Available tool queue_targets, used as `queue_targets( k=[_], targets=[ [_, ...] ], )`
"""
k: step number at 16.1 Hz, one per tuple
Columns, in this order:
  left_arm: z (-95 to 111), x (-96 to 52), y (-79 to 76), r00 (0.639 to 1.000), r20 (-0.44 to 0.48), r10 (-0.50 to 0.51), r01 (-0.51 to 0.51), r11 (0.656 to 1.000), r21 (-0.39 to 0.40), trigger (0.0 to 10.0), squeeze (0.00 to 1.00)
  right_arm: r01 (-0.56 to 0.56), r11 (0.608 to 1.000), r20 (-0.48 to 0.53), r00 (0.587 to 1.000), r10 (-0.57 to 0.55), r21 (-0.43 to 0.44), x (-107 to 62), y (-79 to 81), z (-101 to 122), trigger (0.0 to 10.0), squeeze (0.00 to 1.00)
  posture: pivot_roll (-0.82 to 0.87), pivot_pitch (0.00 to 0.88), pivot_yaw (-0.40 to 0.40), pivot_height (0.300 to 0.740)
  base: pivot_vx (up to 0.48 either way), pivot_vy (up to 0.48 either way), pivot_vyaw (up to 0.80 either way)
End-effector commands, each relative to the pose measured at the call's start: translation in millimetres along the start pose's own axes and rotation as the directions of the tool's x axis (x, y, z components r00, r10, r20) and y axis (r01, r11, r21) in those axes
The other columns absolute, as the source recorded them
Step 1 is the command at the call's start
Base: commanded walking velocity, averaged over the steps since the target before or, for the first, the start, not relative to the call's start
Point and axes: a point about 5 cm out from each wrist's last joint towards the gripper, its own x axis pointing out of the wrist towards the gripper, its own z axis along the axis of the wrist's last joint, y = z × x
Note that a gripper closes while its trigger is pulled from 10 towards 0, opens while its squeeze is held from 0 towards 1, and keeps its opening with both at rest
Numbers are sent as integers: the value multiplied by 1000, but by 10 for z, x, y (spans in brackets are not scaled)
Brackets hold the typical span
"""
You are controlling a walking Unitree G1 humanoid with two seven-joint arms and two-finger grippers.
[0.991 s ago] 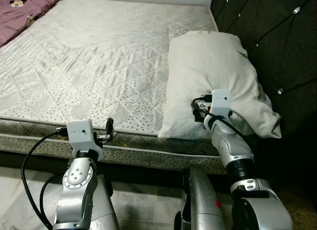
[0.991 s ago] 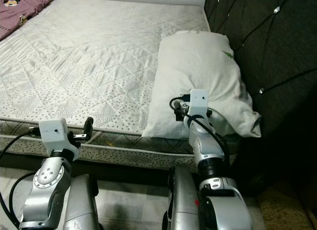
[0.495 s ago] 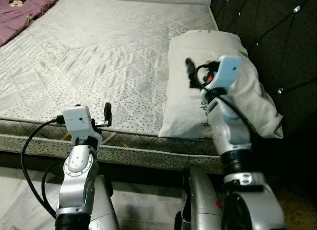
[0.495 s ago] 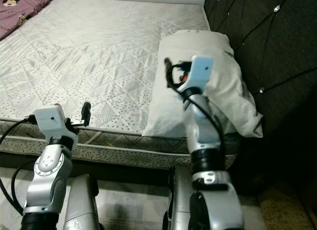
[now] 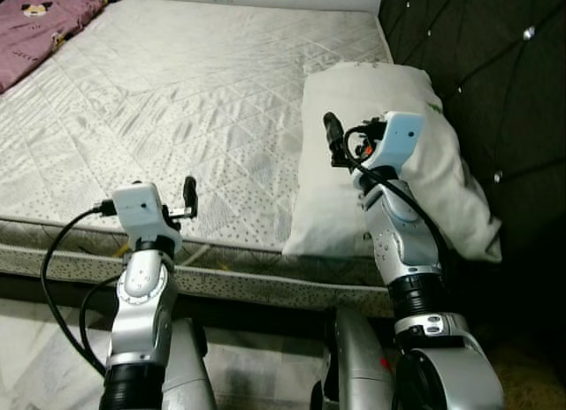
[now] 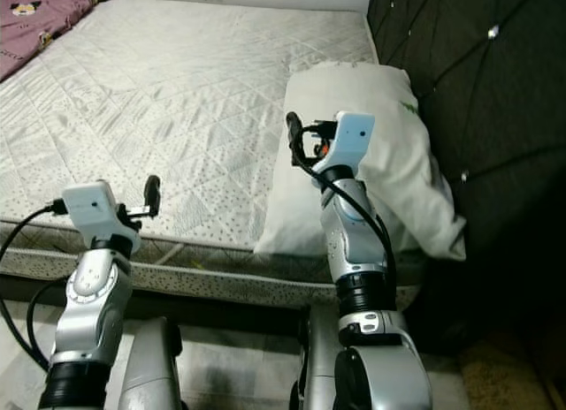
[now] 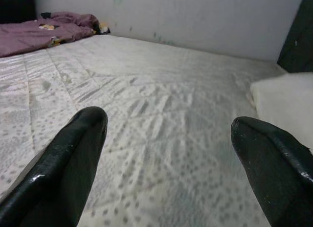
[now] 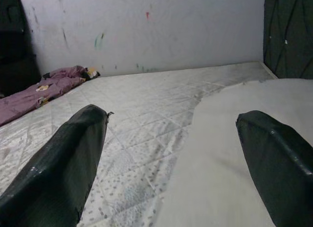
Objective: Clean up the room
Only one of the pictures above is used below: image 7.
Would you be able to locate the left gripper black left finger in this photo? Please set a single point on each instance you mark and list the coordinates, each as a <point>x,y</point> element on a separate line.
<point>53,178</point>

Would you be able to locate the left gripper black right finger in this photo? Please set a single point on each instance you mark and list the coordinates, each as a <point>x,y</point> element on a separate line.
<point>276,178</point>

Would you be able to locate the white pillow with grey lettering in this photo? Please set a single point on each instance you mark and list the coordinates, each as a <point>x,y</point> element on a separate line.
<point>286,99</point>

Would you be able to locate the grey quilted mattress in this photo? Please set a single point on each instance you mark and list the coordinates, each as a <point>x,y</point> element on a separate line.
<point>159,102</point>

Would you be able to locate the black tufted headboard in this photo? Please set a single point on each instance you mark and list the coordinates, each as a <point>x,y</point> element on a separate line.
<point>298,41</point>

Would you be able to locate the pink cartoon print blanket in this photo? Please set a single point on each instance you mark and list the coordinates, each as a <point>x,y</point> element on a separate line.
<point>29,36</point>

